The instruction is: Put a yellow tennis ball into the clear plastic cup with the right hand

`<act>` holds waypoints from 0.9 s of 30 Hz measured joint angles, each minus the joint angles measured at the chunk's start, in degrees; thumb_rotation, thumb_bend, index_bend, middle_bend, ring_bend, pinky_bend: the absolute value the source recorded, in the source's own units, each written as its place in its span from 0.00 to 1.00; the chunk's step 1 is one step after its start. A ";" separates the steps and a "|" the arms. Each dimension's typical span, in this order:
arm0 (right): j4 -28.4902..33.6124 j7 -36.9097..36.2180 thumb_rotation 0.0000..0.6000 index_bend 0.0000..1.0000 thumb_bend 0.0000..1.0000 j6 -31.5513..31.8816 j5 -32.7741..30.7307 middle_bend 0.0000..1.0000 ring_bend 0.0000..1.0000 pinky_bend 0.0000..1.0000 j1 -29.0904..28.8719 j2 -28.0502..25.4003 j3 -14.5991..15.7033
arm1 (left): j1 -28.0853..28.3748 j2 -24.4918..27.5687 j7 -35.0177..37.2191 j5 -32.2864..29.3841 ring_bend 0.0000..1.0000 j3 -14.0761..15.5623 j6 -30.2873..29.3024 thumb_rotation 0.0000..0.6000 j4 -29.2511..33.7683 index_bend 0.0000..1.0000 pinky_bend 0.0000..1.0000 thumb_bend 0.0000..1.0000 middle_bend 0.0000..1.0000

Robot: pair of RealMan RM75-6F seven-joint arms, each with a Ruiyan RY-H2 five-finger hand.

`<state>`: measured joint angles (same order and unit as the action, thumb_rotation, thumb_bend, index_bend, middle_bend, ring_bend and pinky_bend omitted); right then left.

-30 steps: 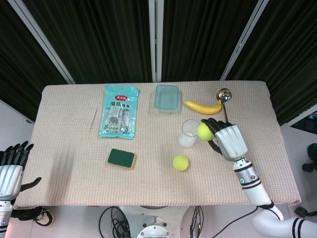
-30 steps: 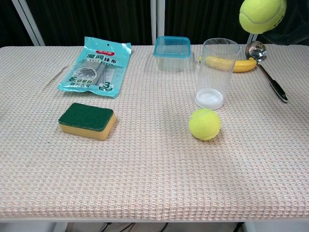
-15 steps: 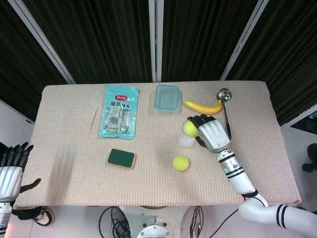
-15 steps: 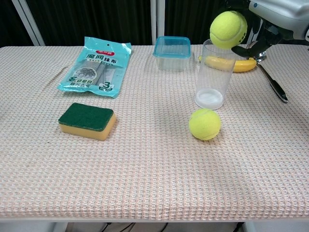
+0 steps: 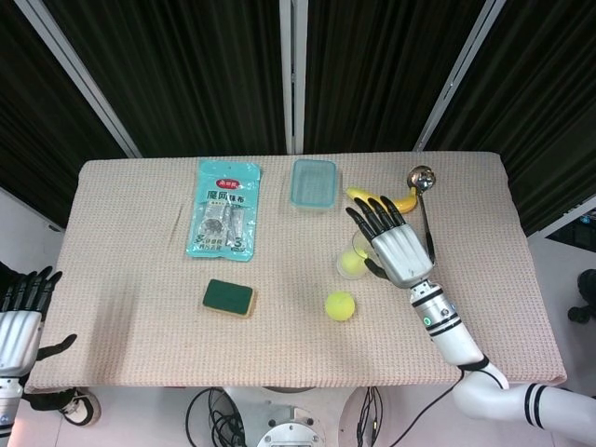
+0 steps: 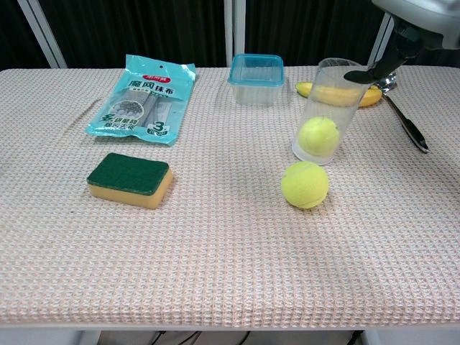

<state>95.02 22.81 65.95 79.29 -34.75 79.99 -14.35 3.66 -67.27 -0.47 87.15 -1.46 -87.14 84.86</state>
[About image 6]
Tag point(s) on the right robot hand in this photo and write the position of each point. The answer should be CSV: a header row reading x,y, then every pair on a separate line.
x,y
420,18

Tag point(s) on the yellow tennis ball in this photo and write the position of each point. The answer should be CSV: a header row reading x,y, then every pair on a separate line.
x,y
304,185
319,137

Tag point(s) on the clear plastic cup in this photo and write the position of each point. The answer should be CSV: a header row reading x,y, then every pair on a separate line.
x,y
323,104

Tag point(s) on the stainless steel ladle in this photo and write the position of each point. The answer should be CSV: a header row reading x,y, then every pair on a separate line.
x,y
409,127

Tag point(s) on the yellow banana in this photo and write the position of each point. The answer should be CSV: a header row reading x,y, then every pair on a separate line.
x,y
304,88

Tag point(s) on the clear box with blue lid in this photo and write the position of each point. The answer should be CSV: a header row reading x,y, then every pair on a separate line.
x,y
256,77

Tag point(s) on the black backdrop curtain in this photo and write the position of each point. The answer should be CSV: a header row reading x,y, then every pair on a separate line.
x,y
143,28

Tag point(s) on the teal cleaning cloth package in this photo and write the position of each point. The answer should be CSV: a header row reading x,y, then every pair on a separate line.
x,y
143,104

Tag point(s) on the beige waffle-weave tablecloth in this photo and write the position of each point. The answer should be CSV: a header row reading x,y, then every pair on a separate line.
x,y
223,251

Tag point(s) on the green and yellow sponge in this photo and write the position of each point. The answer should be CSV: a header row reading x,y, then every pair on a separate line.
x,y
125,176

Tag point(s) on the white frame post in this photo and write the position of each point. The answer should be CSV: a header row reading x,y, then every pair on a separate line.
x,y
43,34
233,32
381,39

